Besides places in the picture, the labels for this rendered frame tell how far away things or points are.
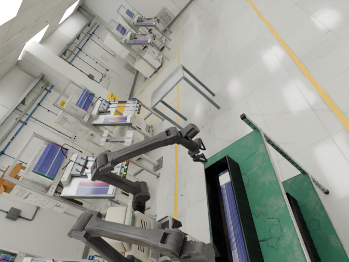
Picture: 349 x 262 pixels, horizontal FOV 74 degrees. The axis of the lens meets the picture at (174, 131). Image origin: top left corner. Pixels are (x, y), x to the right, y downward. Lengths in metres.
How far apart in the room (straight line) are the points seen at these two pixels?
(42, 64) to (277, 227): 5.97
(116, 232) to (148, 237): 0.13
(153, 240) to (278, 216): 0.58
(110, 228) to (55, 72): 5.66
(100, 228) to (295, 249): 0.75
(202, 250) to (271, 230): 0.44
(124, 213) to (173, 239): 0.59
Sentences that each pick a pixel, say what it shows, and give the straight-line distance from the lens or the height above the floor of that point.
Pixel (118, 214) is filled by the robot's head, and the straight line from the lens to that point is 1.39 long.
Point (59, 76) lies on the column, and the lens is 6.40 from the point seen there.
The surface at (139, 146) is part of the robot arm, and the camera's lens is 1.16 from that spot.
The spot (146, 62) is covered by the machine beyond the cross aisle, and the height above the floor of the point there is 0.46.
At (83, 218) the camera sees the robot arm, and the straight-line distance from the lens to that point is 1.04.
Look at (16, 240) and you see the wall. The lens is 4.76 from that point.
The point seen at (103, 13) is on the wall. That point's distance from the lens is 10.54.
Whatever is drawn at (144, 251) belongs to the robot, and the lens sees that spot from 1.47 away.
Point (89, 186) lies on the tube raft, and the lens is 3.41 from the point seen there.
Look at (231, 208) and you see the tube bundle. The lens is 1.26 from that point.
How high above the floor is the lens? 1.93
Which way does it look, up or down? 27 degrees down
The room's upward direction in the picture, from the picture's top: 55 degrees counter-clockwise
